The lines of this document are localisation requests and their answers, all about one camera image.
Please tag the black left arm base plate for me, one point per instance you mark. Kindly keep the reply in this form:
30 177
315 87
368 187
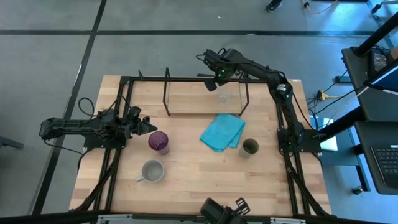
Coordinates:
93 143

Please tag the person's shoe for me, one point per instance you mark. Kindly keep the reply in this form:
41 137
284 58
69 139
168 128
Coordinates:
274 5

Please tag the black caster wheel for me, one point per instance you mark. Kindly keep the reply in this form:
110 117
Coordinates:
357 190

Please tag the purple faceted plastic tumbler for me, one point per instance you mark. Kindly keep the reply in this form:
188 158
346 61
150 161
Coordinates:
158 140

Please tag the teal cloth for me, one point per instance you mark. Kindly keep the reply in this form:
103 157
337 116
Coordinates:
222 130

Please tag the yellow power plug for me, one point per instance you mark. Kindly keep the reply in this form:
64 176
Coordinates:
323 95

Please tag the black keyboard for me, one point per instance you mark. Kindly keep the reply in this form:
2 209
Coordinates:
388 165

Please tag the black desk with keyboard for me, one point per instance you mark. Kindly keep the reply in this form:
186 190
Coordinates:
363 155

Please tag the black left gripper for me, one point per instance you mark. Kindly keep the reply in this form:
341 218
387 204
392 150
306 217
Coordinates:
132 127

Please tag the clear glass cup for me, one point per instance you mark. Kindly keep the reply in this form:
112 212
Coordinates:
224 99

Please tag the black power adapter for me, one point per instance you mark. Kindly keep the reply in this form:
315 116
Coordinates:
379 60

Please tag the olive green cup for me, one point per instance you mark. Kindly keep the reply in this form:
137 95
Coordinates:
250 146

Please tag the grey patterned ceramic mug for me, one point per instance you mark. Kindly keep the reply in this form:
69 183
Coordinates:
153 171

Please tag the black diagonal pole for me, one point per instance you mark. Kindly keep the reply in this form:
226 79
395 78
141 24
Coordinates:
342 123
376 35

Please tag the black table frame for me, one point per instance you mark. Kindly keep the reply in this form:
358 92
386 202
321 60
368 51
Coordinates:
291 186

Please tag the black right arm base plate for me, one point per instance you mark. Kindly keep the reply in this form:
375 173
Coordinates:
311 144

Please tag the grey furniture leg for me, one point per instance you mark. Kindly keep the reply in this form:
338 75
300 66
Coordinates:
9 142

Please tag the laptop with blue screen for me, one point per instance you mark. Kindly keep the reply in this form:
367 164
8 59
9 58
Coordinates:
387 79

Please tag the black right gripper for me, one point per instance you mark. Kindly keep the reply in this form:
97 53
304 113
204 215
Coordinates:
224 67

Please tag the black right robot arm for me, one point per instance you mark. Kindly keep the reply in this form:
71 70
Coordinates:
289 109

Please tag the black overhead frame bar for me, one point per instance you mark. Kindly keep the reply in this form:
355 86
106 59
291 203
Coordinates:
46 217

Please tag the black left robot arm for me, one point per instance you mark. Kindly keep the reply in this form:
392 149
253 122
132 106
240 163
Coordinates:
71 124

